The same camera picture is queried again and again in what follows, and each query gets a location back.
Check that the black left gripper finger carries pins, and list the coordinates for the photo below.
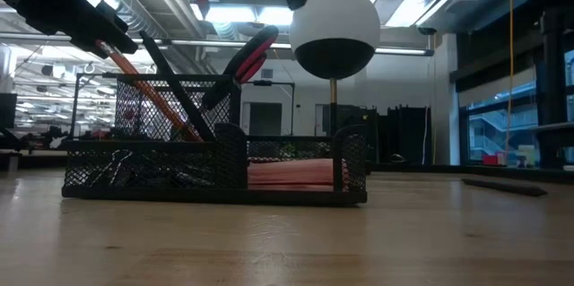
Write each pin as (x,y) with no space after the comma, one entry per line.
(114,19)
(103,41)

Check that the black pen with white print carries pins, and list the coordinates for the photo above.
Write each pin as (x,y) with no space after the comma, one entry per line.
(179,93)

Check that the black mesh desk organizer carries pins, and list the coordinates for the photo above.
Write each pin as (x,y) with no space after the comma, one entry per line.
(157,174)

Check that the pink sticky note pad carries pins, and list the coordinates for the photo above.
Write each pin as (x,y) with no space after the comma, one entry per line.
(291,174)

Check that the white globe lamp black base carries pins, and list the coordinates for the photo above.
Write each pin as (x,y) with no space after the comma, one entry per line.
(334,17)

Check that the black background gantry stand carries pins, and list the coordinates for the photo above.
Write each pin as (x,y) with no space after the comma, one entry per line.
(269,82)

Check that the long ceiling tube light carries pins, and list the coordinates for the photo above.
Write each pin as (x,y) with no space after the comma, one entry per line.
(403,51)

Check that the black background monitor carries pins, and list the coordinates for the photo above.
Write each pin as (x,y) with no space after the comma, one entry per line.
(8,111)

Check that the black binder clip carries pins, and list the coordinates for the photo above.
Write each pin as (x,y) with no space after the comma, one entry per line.
(117,165)

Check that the black cabinet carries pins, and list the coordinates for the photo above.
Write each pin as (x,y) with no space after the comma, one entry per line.
(406,133)
(354,120)

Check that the small red box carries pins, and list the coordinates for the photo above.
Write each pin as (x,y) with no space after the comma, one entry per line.
(490,160)

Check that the black stand pole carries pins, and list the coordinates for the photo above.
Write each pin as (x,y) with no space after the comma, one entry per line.
(553,97)

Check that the black ceiling dome camera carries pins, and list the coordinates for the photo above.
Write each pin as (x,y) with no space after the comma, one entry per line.
(427,31)

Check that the black aluminium table frame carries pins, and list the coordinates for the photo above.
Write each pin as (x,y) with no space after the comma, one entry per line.
(426,168)

